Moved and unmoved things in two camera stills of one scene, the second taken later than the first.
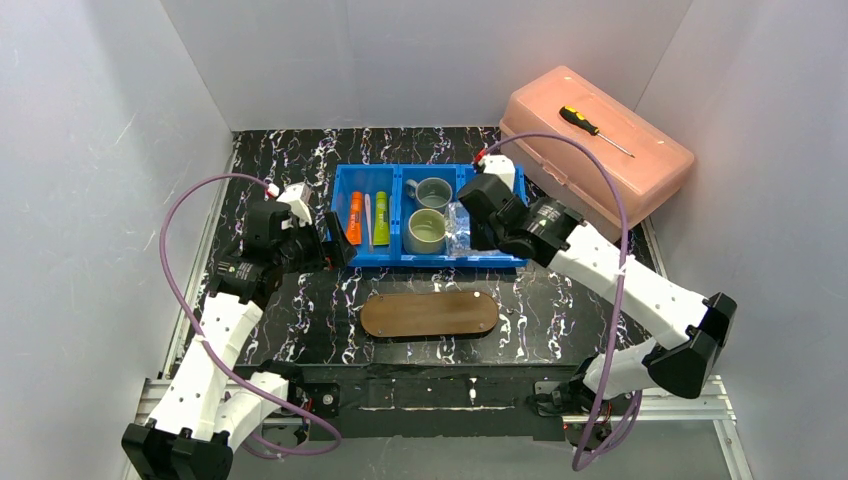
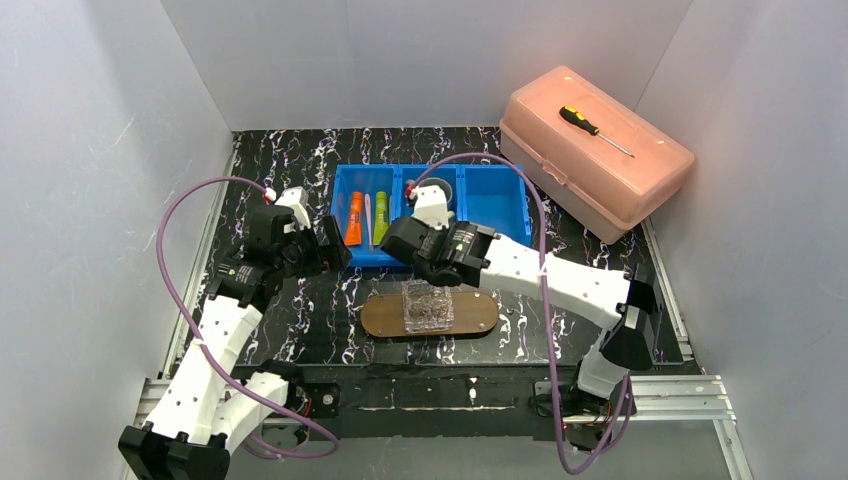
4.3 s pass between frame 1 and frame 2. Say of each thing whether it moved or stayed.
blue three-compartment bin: stayed
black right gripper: moved
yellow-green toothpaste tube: stayed
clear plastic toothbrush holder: moved
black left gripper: stayed
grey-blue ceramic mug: stayed
